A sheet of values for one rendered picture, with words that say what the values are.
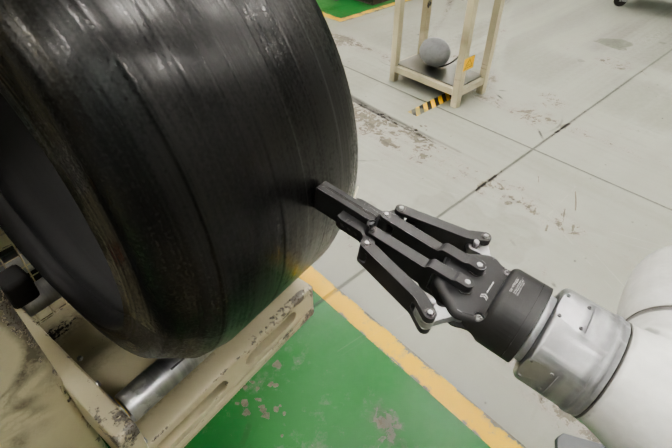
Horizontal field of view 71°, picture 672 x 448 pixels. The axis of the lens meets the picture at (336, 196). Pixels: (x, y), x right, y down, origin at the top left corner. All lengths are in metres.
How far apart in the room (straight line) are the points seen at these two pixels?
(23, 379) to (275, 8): 0.50
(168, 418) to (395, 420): 1.05
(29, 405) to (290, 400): 1.11
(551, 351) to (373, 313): 1.52
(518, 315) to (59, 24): 0.41
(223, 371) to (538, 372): 0.48
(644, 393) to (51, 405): 0.64
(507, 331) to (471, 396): 1.36
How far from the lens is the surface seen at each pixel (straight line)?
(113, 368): 0.90
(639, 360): 0.43
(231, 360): 0.78
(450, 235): 0.48
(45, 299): 0.91
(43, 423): 0.75
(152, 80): 0.38
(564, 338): 0.41
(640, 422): 0.43
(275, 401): 1.72
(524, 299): 0.42
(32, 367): 0.68
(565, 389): 0.43
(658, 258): 0.60
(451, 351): 1.85
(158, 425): 0.75
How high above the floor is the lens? 1.51
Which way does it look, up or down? 39 degrees down
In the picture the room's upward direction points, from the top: straight up
